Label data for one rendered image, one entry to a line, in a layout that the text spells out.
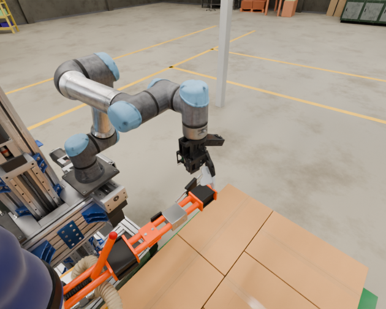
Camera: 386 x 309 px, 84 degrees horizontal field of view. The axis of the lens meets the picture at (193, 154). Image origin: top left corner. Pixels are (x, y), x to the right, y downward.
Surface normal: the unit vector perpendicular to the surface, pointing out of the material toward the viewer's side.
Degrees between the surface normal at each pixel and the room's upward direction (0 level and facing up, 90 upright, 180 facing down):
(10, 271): 78
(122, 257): 0
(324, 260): 0
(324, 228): 0
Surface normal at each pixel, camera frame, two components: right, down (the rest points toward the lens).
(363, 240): -0.02, -0.76
